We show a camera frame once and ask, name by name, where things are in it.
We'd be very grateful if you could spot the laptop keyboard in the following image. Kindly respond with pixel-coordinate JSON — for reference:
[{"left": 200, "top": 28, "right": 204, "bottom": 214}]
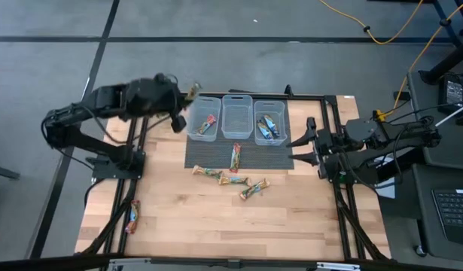
[{"left": 430, "top": 187, "right": 463, "bottom": 248}]

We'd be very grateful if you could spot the black crossbeam with silver brackets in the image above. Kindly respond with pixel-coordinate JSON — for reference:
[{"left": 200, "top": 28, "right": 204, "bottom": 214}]
[{"left": 0, "top": 252, "right": 463, "bottom": 271}]

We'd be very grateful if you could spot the gold green granola bar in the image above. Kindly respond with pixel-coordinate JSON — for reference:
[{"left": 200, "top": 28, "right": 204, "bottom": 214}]
[
  {"left": 218, "top": 175, "right": 252, "bottom": 187},
  {"left": 238, "top": 177, "right": 271, "bottom": 201},
  {"left": 191, "top": 164, "right": 224, "bottom": 181}
]

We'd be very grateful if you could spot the dark grey desk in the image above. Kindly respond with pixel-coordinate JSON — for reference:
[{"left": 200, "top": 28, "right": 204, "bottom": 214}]
[{"left": 406, "top": 69, "right": 463, "bottom": 169}]

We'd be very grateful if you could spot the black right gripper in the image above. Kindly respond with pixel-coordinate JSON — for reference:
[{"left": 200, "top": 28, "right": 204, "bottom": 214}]
[{"left": 286, "top": 117, "right": 336, "bottom": 180}]

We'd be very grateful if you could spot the grey furniture foot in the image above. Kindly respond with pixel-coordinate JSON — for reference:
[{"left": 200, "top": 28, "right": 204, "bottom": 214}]
[{"left": 0, "top": 163, "right": 20, "bottom": 182}]

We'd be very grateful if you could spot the grey woven table mat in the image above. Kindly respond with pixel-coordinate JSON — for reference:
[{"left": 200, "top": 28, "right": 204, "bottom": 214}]
[{"left": 184, "top": 98, "right": 295, "bottom": 170}]

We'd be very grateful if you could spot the yellow extension cable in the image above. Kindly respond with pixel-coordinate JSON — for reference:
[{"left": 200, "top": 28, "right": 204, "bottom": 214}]
[
  {"left": 373, "top": 0, "right": 463, "bottom": 122},
  {"left": 317, "top": 0, "right": 426, "bottom": 45}
]

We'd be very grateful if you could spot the white paper sheet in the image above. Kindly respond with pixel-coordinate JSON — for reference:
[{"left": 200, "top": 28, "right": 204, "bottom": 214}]
[{"left": 376, "top": 186, "right": 397, "bottom": 199}]

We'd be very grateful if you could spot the black stand leg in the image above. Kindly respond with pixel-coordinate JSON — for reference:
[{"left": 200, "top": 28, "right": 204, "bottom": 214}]
[{"left": 421, "top": 37, "right": 463, "bottom": 86}]

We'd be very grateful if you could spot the red green granola bar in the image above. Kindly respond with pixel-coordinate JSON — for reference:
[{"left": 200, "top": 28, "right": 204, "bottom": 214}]
[
  {"left": 185, "top": 81, "right": 203, "bottom": 102},
  {"left": 229, "top": 142, "right": 242, "bottom": 174},
  {"left": 124, "top": 199, "right": 142, "bottom": 235},
  {"left": 195, "top": 114, "right": 218, "bottom": 136}
]

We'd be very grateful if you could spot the black power adapter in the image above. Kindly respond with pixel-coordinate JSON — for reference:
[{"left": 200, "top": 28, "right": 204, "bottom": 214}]
[{"left": 440, "top": 75, "right": 463, "bottom": 114}]

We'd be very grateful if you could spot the clear plastic bin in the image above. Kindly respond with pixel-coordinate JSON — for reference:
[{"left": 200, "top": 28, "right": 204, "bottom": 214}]
[
  {"left": 185, "top": 95, "right": 222, "bottom": 143},
  {"left": 221, "top": 93, "right": 254, "bottom": 140},
  {"left": 253, "top": 99, "right": 288, "bottom": 147}
]

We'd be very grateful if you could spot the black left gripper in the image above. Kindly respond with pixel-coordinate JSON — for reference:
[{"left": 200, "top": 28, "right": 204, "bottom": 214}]
[{"left": 166, "top": 84, "right": 194, "bottom": 117}]

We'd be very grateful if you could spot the black laptop cart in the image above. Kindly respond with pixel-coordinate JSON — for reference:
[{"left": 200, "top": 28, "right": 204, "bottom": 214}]
[{"left": 377, "top": 163, "right": 463, "bottom": 263}]

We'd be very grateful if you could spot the white cable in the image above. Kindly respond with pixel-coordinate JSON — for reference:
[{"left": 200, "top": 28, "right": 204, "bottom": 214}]
[{"left": 434, "top": 100, "right": 463, "bottom": 127}]

